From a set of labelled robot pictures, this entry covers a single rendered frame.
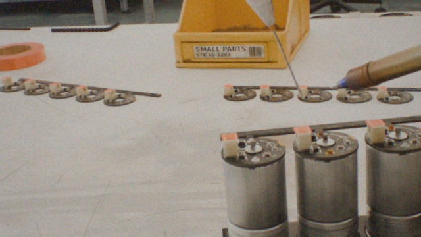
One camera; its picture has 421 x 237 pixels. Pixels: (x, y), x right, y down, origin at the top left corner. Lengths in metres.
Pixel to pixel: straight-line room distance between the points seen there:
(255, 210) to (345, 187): 0.03
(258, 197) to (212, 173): 0.13
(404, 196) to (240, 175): 0.06
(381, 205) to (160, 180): 0.16
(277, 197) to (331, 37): 0.41
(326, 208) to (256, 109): 0.23
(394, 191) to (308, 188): 0.03
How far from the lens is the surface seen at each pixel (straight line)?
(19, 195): 0.40
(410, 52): 0.23
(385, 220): 0.28
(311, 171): 0.26
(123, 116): 0.50
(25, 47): 0.70
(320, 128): 0.28
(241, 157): 0.26
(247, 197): 0.26
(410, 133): 0.28
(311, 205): 0.27
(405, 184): 0.27
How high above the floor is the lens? 0.92
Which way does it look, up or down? 21 degrees down
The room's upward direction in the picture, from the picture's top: 5 degrees counter-clockwise
